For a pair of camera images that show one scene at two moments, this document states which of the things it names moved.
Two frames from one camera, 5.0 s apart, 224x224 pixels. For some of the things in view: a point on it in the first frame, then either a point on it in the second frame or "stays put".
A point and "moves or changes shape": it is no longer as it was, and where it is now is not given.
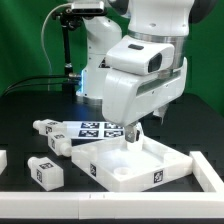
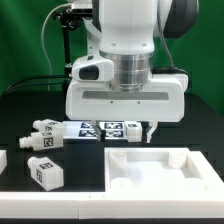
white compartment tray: [125, 170] moves or changes shape
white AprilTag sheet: [93, 130] stays put
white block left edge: [3, 160] stays put
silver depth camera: [87, 8] stays put
